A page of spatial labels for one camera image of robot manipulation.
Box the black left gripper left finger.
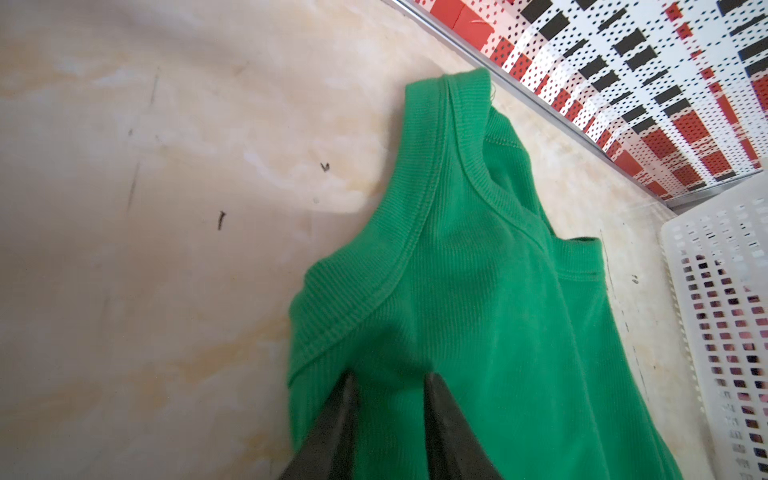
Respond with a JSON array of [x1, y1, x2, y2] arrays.
[[279, 371, 359, 480]]

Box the white perforated plastic basket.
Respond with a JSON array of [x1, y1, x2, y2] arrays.
[[660, 172, 767, 479]]

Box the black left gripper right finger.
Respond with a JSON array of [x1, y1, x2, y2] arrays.
[[424, 373, 502, 479]]

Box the green tank top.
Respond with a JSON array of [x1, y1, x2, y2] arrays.
[[288, 70, 680, 479]]

